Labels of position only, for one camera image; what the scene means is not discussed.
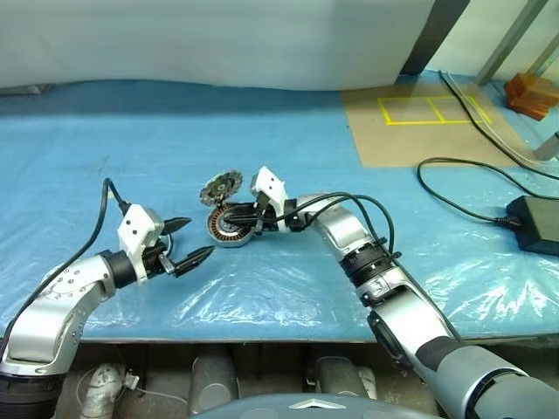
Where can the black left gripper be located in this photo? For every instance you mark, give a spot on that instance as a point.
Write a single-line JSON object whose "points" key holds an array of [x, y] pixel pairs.
{"points": [[158, 261]]}

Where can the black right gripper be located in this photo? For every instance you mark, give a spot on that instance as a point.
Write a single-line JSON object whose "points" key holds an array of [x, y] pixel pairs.
{"points": [[267, 218]]}

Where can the round motor housing copper windings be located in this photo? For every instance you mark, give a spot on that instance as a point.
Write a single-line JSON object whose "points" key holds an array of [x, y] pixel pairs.
{"points": [[227, 241]]}

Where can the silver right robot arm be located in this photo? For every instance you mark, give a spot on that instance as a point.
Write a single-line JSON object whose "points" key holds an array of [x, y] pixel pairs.
{"points": [[345, 227]]}

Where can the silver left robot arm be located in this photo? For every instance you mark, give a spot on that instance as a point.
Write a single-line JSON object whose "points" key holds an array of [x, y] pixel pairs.
{"points": [[57, 301]]}

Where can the blue plastic table cover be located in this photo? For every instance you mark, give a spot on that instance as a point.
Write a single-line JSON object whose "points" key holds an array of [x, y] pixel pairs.
{"points": [[174, 144]]}

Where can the grey rounded cylinder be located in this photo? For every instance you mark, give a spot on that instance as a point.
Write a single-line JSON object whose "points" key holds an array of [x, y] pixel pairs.
{"points": [[338, 375], [214, 379]]}

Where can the brown cardboard sheet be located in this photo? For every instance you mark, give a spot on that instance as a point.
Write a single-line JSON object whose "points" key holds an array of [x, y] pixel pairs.
{"points": [[371, 144]]}

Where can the white rounded robot foot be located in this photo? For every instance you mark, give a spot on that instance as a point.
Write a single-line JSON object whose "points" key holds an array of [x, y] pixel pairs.
{"points": [[369, 382], [102, 388]]}

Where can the yellow tape rectangle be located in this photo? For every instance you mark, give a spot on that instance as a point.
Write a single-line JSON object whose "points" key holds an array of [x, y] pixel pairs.
{"points": [[386, 114]]}

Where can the white foam sheet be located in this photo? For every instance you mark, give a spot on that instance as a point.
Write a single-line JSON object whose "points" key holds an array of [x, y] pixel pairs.
{"points": [[196, 39]]}

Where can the grey robot torso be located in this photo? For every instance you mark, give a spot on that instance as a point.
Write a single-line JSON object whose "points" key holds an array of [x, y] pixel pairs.
{"points": [[305, 408]]}

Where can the black power adapter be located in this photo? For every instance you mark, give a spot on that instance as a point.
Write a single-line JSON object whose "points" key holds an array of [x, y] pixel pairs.
{"points": [[539, 224]]}

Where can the orange wooden blocks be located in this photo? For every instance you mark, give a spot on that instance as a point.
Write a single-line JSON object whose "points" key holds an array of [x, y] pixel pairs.
{"points": [[530, 94]]}

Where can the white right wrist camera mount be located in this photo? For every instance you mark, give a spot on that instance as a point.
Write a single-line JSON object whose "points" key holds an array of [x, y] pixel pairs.
{"points": [[268, 181]]}

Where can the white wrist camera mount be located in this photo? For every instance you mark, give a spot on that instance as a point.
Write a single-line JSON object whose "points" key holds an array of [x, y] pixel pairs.
{"points": [[268, 181], [135, 227]]}

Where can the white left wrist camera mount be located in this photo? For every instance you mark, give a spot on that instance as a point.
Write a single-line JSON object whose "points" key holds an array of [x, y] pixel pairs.
{"points": [[135, 227]]}

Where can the dark square post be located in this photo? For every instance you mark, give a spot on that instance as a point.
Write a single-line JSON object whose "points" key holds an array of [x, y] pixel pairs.
{"points": [[432, 35]]}

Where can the grey aluminium frame post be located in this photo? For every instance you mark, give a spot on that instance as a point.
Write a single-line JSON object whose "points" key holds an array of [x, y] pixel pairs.
{"points": [[511, 39]]}

